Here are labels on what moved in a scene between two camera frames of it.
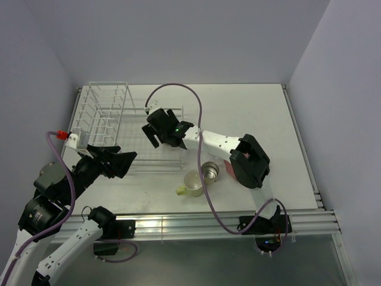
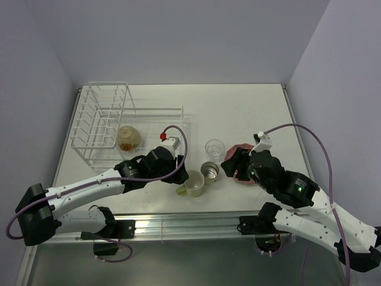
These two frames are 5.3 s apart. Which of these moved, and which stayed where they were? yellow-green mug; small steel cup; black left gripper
Moved: black left gripper
Stayed: small steel cup; yellow-green mug
